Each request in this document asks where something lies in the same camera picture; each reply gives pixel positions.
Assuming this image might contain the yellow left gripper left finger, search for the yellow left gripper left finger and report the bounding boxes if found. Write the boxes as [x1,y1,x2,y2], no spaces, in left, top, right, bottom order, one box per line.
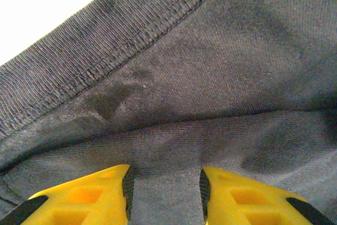
[10,164,135,225]

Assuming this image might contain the dark grey t-shirt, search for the dark grey t-shirt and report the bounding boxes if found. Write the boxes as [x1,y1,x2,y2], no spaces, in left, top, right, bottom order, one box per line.
[0,0,337,225]

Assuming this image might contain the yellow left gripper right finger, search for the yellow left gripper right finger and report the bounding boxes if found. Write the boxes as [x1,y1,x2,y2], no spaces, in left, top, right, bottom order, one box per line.
[199,166,335,225]

